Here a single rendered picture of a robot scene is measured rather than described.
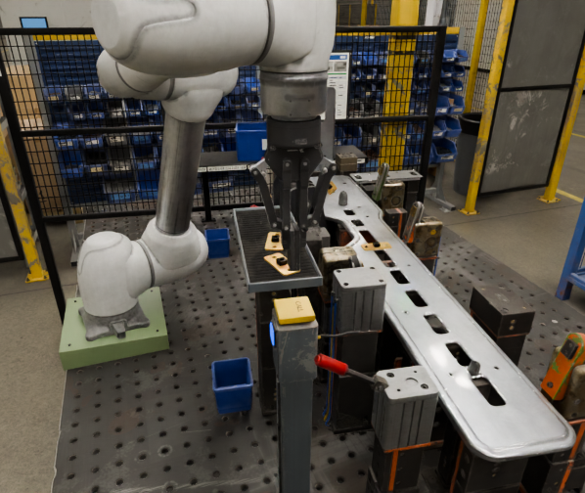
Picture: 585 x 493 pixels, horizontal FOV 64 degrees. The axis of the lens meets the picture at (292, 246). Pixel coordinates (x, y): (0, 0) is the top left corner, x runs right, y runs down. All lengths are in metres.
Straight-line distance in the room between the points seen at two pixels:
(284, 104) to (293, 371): 0.44
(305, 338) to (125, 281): 0.75
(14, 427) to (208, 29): 2.15
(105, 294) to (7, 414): 1.23
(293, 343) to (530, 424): 0.41
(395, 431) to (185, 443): 0.56
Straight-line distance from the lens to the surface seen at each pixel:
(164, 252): 1.43
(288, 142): 0.64
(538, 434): 0.89
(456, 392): 0.91
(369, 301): 0.98
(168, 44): 0.50
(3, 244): 3.53
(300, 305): 0.79
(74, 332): 1.53
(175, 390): 1.34
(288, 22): 0.58
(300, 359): 0.81
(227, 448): 1.18
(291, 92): 0.61
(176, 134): 1.23
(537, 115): 4.65
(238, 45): 0.54
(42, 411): 2.49
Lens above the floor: 1.60
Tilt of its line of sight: 27 degrees down
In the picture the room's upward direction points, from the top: straight up
